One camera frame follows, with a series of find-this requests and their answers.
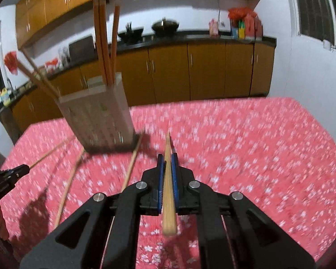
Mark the pink plastic jug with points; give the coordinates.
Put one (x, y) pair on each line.
(213, 28)

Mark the black kitchen countertop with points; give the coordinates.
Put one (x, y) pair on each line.
(268, 40)

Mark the dark cutting board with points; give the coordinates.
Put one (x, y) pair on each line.
(81, 49)

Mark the wooden cabinets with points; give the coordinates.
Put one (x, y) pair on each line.
(58, 2)
(207, 70)

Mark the bright red container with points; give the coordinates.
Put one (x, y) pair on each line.
(249, 26)

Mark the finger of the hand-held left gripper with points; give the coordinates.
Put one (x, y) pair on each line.
(14, 173)

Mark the red hanging plastic bag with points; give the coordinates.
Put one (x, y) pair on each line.
(10, 60)

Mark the small red plastic bag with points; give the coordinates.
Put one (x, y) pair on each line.
(51, 62)

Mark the black lidded wok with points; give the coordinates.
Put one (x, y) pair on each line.
(165, 27)

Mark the blue and yellow box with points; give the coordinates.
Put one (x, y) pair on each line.
(238, 30)

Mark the black open wok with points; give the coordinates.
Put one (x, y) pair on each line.
(131, 35)

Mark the wooden lower cabinets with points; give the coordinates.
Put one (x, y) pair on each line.
(207, 70)

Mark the beige perforated chopstick holder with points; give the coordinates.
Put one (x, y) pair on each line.
(100, 117)

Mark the dark red jug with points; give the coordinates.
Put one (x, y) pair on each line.
(259, 28)

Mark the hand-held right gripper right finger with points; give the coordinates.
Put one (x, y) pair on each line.
(174, 185)

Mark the clear plastic bag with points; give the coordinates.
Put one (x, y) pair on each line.
(63, 56)

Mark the white cup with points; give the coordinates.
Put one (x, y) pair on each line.
(327, 44)

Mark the black gas stove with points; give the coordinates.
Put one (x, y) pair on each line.
(154, 37)

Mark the wooden upper cabinets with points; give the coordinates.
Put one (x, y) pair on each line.
(58, 2)

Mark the red floral tablecloth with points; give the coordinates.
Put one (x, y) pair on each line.
(240, 159)

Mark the yellow detergent bottle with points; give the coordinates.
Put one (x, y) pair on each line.
(5, 96)

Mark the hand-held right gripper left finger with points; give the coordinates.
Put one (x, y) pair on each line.
(160, 185)

